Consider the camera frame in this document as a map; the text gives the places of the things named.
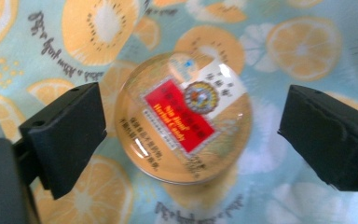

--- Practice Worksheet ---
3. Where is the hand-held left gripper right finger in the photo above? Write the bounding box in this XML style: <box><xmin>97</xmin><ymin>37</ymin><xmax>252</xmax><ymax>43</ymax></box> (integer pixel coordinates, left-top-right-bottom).
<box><xmin>277</xmin><ymin>84</ymin><xmax>358</xmax><ymax>192</ymax></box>

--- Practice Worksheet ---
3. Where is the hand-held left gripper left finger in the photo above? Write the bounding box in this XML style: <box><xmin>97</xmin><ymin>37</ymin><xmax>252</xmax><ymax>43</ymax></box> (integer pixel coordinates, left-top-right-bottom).
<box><xmin>18</xmin><ymin>82</ymin><xmax>108</xmax><ymax>201</ymax></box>

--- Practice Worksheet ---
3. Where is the round golden candy tin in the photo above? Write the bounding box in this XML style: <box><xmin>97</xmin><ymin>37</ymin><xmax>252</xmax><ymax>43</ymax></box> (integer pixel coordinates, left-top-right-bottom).
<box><xmin>115</xmin><ymin>51</ymin><xmax>254</xmax><ymax>185</ymax></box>

